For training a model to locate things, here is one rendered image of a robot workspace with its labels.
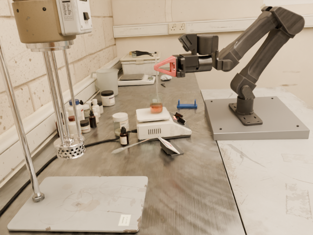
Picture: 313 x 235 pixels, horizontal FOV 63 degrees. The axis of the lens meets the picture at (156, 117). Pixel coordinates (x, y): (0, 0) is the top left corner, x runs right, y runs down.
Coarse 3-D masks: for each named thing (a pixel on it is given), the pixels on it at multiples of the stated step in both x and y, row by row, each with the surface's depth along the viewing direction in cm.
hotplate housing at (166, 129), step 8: (168, 112) 102; (136, 120) 97; (160, 120) 94; (168, 120) 94; (136, 128) 100; (144, 128) 92; (152, 128) 92; (160, 128) 93; (168, 128) 93; (176, 128) 94; (184, 128) 94; (144, 136) 93; (152, 136) 94; (160, 136) 94; (168, 136) 94; (176, 136) 95; (184, 136) 95
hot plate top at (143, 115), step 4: (148, 108) 102; (164, 108) 101; (136, 112) 98; (140, 112) 98; (144, 112) 98; (148, 112) 98; (164, 112) 97; (136, 116) 95; (140, 116) 94; (144, 116) 94; (148, 116) 94; (152, 116) 94; (156, 116) 94; (160, 116) 93; (164, 116) 93; (168, 116) 93; (140, 120) 91; (144, 120) 91; (148, 120) 92; (152, 120) 92
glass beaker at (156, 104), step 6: (150, 96) 96; (156, 96) 97; (162, 96) 94; (150, 102) 94; (156, 102) 93; (162, 102) 95; (150, 108) 95; (156, 108) 94; (162, 108) 95; (156, 114) 95
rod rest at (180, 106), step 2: (178, 100) 128; (178, 102) 127; (178, 104) 127; (180, 104) 129; (182, 104) 129; (184, 104) 128; (186, 104) 128; (188, 104) 128; (190, 104) 128; (192, 104) 128; (194, 104) 128; (196, 104) 127; (178, 106) 127; (180, 106) 127; (182, 106) 127; (184, 106) 127; (186, 106) 126; (188, 106) 126; (190, 106) 126; (192, 106) 126; (194, 106) 126; (196, 106) 126
